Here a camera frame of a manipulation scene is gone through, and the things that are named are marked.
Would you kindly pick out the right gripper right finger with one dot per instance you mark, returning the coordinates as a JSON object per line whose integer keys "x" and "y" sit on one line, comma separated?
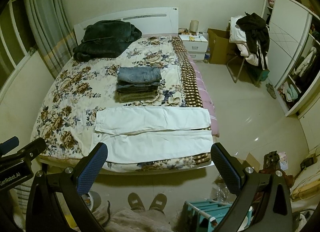
{"x": 241, "y": 180}

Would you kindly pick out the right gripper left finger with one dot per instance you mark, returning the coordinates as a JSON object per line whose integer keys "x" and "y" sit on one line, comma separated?
{"x": 76, "y": 181}

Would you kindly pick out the white pants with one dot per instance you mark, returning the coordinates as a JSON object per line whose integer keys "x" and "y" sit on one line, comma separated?
{"x": 146, "y": 134}

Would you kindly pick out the flat cardboard piece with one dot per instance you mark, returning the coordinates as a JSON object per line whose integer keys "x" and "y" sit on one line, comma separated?
{"x": 252, "y": 161}

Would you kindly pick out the grey tape roll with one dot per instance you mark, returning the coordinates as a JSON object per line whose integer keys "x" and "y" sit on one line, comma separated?
{"x": 92, "y": 200}

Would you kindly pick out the teal plastic rack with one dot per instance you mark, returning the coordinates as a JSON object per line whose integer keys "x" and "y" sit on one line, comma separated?
{"x": 203, "y": 215}

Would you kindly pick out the floral fleece blanket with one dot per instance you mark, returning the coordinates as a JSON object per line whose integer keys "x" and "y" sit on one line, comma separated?
{"x": 68, "y": 113}

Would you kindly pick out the right grey slipper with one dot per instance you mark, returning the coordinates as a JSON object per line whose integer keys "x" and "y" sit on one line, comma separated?
{"x": 159, "y": 202}

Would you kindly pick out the pink mattress sheet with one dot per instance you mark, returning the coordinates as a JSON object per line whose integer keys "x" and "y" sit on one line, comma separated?
{"x": 206, "y": 99}

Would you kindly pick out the folded olive green pants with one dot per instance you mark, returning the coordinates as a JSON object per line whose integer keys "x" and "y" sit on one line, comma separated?
{"x": 123, "y": 97}

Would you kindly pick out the metal folding chair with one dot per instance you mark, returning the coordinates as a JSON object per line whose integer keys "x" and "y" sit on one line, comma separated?
{"x": 237, "y": 65}

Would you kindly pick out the folded blue jeans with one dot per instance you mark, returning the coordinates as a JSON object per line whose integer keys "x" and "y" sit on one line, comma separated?
{"x": 138, "y": 79}

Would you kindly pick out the plastic water bottle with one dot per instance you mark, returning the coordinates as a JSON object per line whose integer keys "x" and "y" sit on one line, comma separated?
{"x": 207, "y": 55}

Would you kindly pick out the cardboard box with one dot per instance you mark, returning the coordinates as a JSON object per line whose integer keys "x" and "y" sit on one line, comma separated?
{"x": 220, "y": 49}

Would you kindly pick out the white nightstand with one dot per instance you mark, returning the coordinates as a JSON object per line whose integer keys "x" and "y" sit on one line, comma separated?
{"x": 195, "y": 45}

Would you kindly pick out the dark green quilt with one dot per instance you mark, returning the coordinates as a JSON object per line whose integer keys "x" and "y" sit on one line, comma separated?
{"x": 106, "y": 39}

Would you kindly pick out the white clothes on chair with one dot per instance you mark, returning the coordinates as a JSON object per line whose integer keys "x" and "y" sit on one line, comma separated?
{"x": 238, "y": 37}

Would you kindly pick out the grey striped curtain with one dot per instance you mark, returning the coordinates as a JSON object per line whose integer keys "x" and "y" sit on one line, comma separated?
{"x": 52, "y": 32}

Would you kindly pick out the white wardrobe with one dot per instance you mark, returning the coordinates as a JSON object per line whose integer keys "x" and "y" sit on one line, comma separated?
{"x": 293, "y": 57}

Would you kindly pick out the beige jar on nightstand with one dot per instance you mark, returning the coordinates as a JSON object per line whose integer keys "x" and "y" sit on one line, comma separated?
{"x": 193, "y": 27}

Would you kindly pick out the white bed headboard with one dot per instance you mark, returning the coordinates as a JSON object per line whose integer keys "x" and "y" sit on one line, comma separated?
{"x": 163, "y": 20}

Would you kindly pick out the white window frame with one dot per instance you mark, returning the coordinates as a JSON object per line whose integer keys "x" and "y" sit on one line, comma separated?
{"x": 17, "y": 42}

